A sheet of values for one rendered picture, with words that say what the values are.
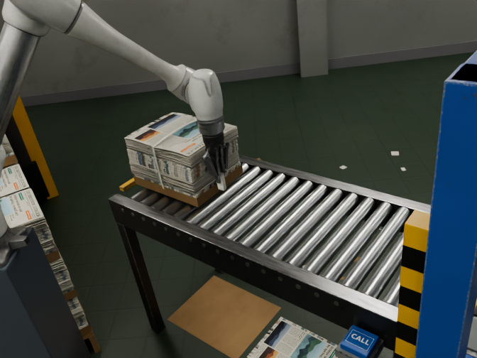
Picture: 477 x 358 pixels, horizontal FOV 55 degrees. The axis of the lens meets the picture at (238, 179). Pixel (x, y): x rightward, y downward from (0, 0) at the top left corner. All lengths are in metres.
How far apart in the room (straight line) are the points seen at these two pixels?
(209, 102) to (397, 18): 4.23
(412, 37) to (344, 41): 0.74
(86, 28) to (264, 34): 4.10
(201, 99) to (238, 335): 1.28
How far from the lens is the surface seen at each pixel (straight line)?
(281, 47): 5.40
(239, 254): 1.55
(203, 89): 1.49
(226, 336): 2.37
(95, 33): 1.37
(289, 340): 2.31
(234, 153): 1.90
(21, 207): 2.12
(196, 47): 5.41
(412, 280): 0.95
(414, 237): 0.88
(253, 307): 2.47
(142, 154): 1.90
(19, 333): 1.66
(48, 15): 1.34
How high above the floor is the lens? 1.80
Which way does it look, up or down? 31 degrees down
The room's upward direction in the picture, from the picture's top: 9 degrees counter-clockwise
